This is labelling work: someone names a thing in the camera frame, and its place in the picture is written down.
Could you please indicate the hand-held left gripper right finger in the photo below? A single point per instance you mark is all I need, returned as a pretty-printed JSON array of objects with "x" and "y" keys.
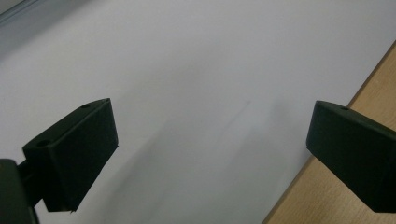
[{"x": 355, "y": 155}]

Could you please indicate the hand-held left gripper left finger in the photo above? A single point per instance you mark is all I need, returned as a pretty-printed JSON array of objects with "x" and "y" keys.
[{"x": 74, "y": 155}]

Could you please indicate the white table mat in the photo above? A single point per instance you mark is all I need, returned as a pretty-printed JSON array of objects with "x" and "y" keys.
[{"x": 193, "y": 77}]

